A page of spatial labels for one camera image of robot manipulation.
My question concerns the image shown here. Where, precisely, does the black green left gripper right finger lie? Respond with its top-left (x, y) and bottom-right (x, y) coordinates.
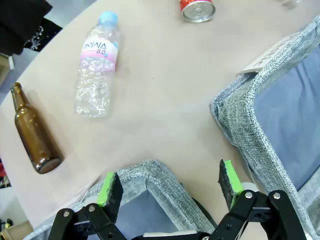
top-left (208, 158), bottom-right (307, 240)

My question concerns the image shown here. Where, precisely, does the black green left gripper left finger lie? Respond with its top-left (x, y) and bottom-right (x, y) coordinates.
top-left (47, 171), bottom-right (126, 240)

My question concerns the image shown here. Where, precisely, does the brown glass bottle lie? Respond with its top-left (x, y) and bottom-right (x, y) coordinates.
top-left (10, 82), bottom-right (65, 175)

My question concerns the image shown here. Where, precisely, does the small pink-label water bottle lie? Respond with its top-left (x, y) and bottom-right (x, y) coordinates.
top-left (73, 11), bottom-right (121, 119)

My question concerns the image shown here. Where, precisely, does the red soda can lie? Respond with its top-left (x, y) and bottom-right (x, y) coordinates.
top-left (178, 0), bottom-right (216, 23)

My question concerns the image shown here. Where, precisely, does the grey fabric Bottle basket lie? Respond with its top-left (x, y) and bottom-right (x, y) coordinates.
top-left (23, 159), bottom-right (218, 240)

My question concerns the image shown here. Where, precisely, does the grey fabric Plastic basket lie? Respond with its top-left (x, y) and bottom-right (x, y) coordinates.
top-left (209, 14), bottom-right (320, 240)

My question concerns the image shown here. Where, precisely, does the white Plastic label sign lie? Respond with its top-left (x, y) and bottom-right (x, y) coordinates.
top-left (236, 26), bottom-right (316, 76)

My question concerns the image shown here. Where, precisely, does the cardboard box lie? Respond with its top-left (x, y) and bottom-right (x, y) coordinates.
top-left (0, 54), bottom-right (15, 87)

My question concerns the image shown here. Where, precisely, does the black white-patterned garment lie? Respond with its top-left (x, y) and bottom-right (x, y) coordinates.
top-left (23, 17), bottom-right (63, 53)

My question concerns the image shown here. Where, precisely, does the plain black garment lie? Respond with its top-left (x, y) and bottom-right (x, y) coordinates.
top-left (0, 0), bottom-right (54, 57)

